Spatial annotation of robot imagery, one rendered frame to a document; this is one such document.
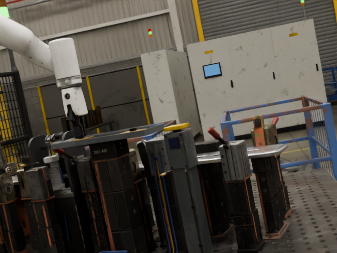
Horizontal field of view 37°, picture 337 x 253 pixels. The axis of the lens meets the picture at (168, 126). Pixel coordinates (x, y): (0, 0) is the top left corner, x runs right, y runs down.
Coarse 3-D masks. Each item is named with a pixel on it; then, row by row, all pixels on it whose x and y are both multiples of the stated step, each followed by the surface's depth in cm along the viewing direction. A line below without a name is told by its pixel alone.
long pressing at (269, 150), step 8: (280, 144) 182; (216, 152) 193; (248, 152) 178; (256, 152) 175; (264, 152) 169; (272, 152) 168; (280, 152) 171; (200, 160) 180; (208, 160) 178; (216, 160) 177; (16, 176) 243; (16, 184) 221
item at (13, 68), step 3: (9, 51) 307; (12, 51) 307; (9, 54) 308; (12, 54) 307; (12, 57) 307; (12, 60) 307; (12, 63) 307; (15, 63) 308; (12, 66) 308; (15, 66) 308; (12, 69) 308; (15, 69) 307
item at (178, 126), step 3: (180, 123) 157; (183, 123) 155; (186, 123) 154; (168, 126) 154; (171, 126) 152; (174, 126) 152; (177, 126) 151; (180, 126) 151; (183, 126) 152; (186, 126) 154; (165, 129) 153; (168, 129) 153; (171, 129) 152; (174, 129) 152; (177, 129) 151; (180, 129) 151; (174, 132) 154
